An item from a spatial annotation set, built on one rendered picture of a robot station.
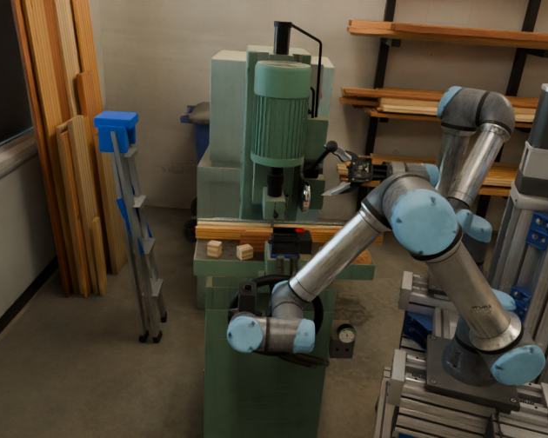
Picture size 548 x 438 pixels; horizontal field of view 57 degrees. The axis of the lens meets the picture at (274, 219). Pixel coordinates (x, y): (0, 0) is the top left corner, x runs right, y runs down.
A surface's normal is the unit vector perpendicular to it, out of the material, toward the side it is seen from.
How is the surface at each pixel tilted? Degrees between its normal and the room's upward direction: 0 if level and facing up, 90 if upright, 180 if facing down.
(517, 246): 90
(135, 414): 0
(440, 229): 84
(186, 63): 90
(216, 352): 90
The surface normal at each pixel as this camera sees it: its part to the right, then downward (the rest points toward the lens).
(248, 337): 0.06, -0.08
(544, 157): -0.29, 0.37
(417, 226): -0.06, 0.30
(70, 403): 0.07, -0.91
